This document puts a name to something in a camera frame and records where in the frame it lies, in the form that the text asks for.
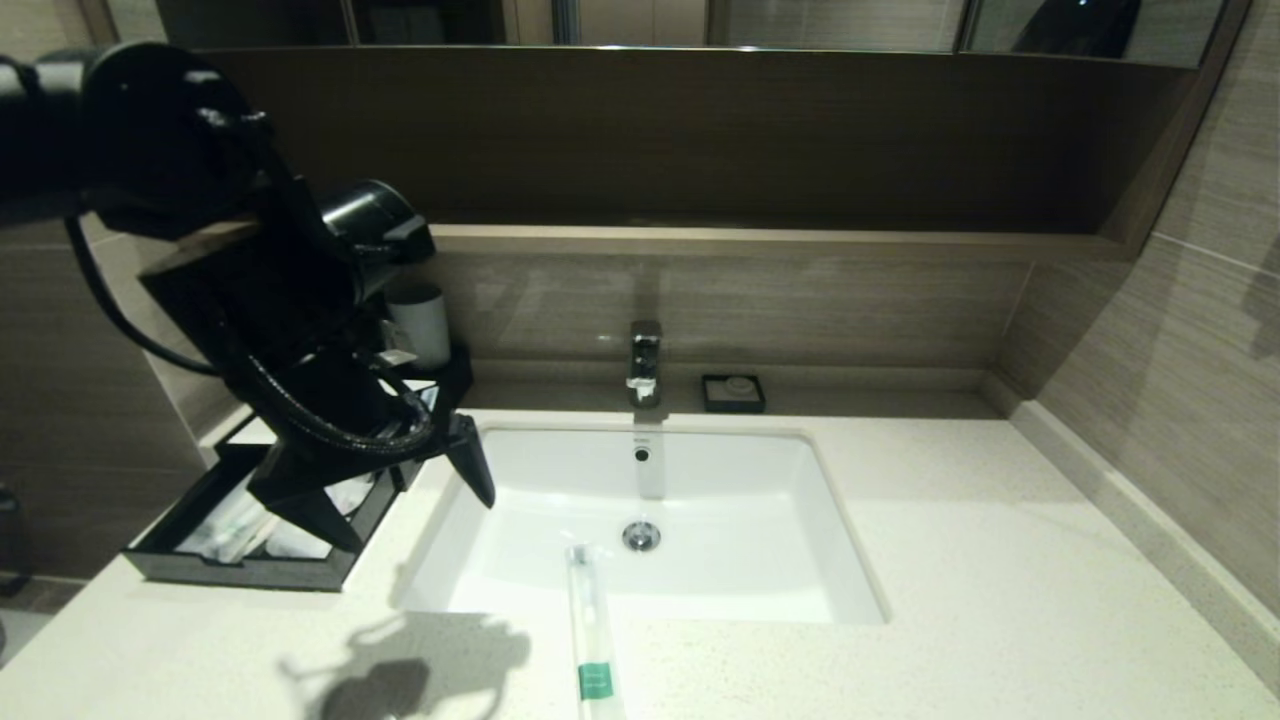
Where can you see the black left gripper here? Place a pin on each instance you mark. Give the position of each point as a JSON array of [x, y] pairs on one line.
[[340, 465]]

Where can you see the black tray with sachets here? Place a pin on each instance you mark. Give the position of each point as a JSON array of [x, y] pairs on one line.
[[250, 575]]

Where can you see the long white packet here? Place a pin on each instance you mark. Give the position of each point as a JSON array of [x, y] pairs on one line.
[[215, 530]]

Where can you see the toothbrush with green label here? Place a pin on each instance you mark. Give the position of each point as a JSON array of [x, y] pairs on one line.
[[595, 640]]

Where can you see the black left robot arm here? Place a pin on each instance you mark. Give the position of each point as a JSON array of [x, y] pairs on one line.
[[250, 280]]

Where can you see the black box with white lid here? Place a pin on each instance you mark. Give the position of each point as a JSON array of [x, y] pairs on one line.
[[455, 375]]

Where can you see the white packet with pink item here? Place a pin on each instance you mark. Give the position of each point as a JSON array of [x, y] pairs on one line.
[[357, 493]]

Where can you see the small white sachets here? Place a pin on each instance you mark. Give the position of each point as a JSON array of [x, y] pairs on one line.
[[300, 547]]

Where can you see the white cup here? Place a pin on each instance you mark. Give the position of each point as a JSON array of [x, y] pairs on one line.
[[425, 320]]

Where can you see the chrome sink drain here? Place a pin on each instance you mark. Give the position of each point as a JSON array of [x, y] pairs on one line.
[[641, 536]]

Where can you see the chrome faucet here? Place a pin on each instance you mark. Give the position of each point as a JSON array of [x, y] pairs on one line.
[[645, 360]]

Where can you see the white ceramic sink basin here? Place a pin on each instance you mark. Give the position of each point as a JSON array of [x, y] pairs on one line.
[[740, 540]]

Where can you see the black soap dish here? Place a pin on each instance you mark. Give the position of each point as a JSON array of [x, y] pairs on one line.
[[733, 402]]

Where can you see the beige soap bar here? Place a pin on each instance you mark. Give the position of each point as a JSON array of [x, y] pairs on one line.
[[740, 385]]

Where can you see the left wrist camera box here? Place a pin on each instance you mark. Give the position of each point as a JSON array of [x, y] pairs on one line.
[[397, 356]]

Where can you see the brown wooden wall shelf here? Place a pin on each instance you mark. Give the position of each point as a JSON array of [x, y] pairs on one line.
[[700, 150]]

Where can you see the wall mirror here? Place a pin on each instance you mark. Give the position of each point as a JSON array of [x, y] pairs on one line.
[[650, 22]]

